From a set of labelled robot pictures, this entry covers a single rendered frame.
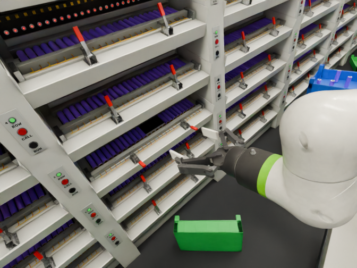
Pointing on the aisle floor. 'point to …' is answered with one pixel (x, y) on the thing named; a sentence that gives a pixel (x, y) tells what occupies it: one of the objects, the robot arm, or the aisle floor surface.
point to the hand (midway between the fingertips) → (189, 142)
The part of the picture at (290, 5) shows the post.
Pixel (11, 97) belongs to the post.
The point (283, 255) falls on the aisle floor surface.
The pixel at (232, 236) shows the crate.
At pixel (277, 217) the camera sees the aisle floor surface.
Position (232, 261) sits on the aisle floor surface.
